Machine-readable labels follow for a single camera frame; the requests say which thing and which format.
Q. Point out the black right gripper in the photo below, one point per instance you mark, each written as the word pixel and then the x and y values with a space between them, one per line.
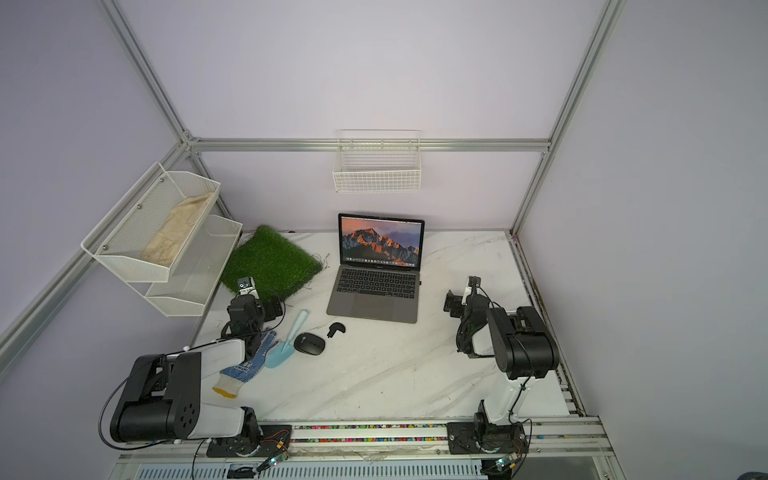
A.
pixel 458 303

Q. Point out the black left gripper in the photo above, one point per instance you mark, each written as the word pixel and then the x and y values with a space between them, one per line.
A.
pixel 271 314

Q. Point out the black wireless mouse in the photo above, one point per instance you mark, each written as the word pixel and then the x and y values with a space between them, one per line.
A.
pixel 310 344

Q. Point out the black mouse battery cover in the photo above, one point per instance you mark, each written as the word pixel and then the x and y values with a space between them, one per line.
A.
pixel 335 328

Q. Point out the grey laptop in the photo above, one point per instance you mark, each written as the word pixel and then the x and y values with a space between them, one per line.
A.
pixel 380 266

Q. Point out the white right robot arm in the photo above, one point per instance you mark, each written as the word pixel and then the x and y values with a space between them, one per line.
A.
pixel 524 350

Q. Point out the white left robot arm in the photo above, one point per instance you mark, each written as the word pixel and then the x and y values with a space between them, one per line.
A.
pixel 160 401

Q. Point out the light blue plastic scoop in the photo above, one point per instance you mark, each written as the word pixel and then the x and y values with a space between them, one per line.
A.
pixel 285 349

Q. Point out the green artificial grass mat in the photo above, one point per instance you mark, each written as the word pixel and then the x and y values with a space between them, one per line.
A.
pixel 278 267

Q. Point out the white lower mesh shelf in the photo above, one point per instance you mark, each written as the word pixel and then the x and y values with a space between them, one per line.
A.
pixel 194 281

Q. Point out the white mesh shelf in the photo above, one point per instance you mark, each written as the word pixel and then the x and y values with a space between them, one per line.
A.
pixel 194 281
pixel 125 241

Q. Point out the blue dotted work glove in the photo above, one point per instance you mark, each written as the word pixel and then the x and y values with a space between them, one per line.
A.
pixel 232 379

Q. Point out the beige cloth in shelf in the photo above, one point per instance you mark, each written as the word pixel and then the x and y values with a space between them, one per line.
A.
pixel 167 243

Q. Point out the white upper mesh shelf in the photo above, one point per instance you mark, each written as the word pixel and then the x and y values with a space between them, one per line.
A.
pixel 125 241

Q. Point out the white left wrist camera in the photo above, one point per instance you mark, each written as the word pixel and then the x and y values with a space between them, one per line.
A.
pixel 246 286

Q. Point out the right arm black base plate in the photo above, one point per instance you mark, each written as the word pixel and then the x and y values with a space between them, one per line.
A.
pixel 467 438

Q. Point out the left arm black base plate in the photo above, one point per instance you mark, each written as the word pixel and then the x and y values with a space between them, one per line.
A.
pixel 273 440

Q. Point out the aluminium rail base frame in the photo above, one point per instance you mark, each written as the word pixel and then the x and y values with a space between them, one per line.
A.
pixel 561 448

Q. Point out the white wire wall basket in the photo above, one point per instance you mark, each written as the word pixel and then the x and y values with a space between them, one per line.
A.
pixel 370 161

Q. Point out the aluminium enclosure frame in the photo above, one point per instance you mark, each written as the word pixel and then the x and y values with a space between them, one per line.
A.
pixel 19 337

